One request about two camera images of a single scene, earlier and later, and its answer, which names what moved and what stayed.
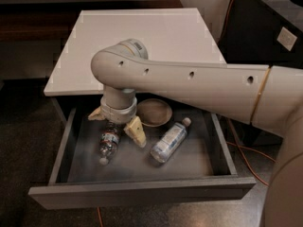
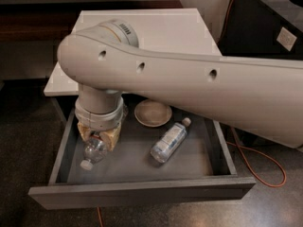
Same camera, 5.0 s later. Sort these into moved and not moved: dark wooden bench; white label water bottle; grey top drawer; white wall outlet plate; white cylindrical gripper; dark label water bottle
Moved: white cylindrical gripper; dark label water bottle
Not moved: grey top drawer; white wall outlet plate; white label water bottle; dark wooden bench
